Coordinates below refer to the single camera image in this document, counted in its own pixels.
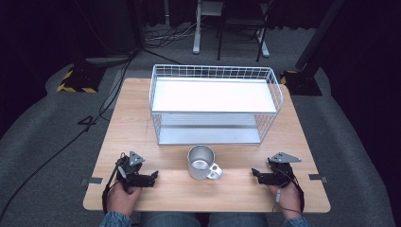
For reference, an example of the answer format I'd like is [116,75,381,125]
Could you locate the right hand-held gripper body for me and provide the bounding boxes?
[258,151,303,190]

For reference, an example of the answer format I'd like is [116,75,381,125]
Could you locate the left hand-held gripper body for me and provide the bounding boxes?
[115,150,153,194]

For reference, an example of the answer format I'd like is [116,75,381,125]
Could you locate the person's left hand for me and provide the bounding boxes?
[106,181,143,217]

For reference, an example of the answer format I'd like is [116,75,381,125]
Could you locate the person's right hand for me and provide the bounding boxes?
[267,183,303,220]

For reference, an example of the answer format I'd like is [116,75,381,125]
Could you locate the silver metal cup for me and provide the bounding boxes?
[186,144,224,182]

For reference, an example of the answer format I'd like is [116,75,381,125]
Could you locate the person's legs in jeans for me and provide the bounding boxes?
[139,212,270,227]

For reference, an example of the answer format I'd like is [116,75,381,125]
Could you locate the white metal stand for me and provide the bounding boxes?
[192,0,271,59]

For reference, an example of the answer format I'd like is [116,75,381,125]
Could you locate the black slanted pole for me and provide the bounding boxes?
[294,0,347,71]

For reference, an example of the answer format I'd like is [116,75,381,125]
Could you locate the left hand-held gripper cable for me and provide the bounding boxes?
[100,152,127,216]

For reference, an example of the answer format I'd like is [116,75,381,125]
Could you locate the long black floor cable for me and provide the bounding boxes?
[0,51,137,221]

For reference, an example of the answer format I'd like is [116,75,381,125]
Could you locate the white wire shelf rack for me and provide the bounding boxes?
[148,63,284,147]

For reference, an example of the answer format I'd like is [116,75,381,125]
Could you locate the black yellow striped base plate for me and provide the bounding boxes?
[56,63,107,95]
[279,69,323,96]

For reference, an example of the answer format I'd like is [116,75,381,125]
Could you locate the bundle of floor cables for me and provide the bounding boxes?
[144,22,198,50]

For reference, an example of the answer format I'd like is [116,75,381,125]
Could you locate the black metal chair frame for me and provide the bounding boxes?
[216,0,272,63]

